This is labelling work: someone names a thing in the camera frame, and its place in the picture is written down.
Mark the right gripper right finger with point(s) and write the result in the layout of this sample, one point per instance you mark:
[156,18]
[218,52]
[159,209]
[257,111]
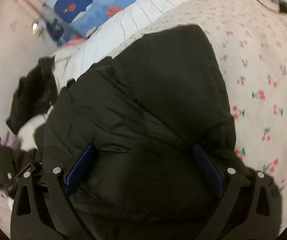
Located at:
[249,205]

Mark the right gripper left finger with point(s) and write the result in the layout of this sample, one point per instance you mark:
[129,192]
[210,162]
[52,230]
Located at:
[30,217]

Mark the black puffer jacket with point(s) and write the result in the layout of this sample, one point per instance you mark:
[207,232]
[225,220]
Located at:
[143,112]

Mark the lavender purple garment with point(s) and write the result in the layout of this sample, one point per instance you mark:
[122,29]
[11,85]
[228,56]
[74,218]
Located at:
[10,140]

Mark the black fuzzy garment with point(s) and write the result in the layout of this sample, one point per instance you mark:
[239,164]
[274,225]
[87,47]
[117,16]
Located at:
[36,93]

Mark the white striped quilt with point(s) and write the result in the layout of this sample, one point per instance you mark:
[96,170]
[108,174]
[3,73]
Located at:
[74,59]

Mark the cherry print bed sheet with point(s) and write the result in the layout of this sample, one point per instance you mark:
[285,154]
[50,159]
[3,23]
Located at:
[250,43]

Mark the blue whale print curtain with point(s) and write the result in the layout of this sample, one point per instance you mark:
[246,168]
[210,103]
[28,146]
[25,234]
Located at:
[64,19]

